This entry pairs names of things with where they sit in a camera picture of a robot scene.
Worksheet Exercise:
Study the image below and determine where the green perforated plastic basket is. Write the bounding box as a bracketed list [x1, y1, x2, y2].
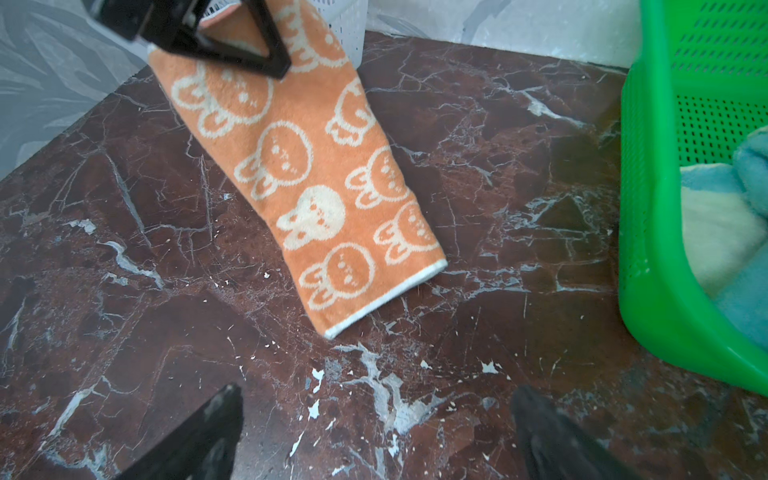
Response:
[619, 1, 767, 394]

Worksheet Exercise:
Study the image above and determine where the white perforated plastic basket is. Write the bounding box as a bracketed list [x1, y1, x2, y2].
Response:
[310, 0, 368, 69]

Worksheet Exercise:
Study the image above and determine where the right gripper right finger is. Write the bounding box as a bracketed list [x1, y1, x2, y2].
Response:
[510, 385, 639, 480]

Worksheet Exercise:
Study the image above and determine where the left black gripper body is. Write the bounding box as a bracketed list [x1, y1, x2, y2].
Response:
[81, 0, 162, 41]

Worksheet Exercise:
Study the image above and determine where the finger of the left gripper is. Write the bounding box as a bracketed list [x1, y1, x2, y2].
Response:
[141, 1, 291, 79]

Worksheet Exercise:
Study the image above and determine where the light blue towel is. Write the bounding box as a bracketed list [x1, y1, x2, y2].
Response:
[680, 127, 767, 350]

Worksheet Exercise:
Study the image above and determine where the cream orange patterned towel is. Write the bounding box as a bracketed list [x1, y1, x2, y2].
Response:
[148, 1, 447, 338]

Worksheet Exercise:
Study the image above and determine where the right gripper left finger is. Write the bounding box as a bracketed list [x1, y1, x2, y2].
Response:
[118, 383, 243, 480]

